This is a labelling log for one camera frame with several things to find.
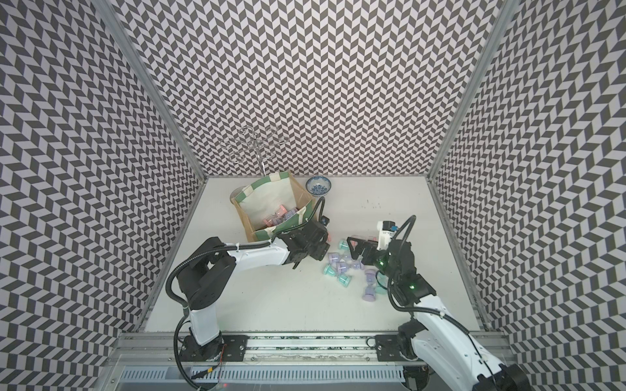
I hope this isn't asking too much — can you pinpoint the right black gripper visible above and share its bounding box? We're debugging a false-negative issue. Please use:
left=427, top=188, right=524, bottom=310
left=347, top=237, right=400, bottom=283

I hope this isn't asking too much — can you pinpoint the teal hourglass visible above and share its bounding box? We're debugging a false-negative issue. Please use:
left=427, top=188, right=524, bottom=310
left=338, top=239, right=350, bottom=250
left=323, top=263, right=352, bottom=288

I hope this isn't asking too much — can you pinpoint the pink hourglass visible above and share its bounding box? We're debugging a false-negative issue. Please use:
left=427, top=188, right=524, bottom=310
left=263, top=205, right=288, bottom=227

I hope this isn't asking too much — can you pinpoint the brown green canvas bag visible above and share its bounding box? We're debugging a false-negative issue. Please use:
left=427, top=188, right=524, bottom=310
left=231, top=171, right=316, bottom=242

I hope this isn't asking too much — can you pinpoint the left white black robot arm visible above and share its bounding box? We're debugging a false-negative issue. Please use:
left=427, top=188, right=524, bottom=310
left=166, top=217, right=329, bottom=362

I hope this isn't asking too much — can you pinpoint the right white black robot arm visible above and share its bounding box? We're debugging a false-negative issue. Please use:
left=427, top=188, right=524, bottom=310
left=347, top=237, right=531, bottom=390

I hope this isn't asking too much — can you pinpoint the purple hourglass right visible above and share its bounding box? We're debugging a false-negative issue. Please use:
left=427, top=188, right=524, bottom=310
left=362, top=269, right=378, bottom=302

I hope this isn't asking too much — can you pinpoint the purple hourglass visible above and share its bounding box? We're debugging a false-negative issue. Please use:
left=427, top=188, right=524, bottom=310
left=327, top=253, right=342, bottom=265
left=336, top=261, right=364, bottom=275
left=362, top=269, right=378, bottom=302

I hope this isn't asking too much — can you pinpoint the purple hourglass centre upper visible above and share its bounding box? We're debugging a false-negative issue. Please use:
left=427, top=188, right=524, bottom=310
left=327, top=253, right=342, bottom=265

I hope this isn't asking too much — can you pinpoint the purple hourglass centre lower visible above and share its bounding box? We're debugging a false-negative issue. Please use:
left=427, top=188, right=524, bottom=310
left=336, top=261, right=364, bottom=275

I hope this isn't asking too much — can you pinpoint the blue white ceramic bowl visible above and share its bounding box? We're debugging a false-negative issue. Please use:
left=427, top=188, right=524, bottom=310
left=305, top=175, right=332, bottom=197

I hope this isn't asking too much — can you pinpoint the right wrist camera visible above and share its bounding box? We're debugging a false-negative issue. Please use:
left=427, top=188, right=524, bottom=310
left=377, top=220, right=398, bottom=250

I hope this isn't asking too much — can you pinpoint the silver wire tree stand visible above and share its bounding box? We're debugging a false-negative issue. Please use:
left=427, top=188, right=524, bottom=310
left=218, top=126, right=289, bottom=177

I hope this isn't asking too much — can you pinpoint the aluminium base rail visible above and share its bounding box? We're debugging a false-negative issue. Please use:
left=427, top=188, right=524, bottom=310
left=121, top=331, right=505, bottom=368

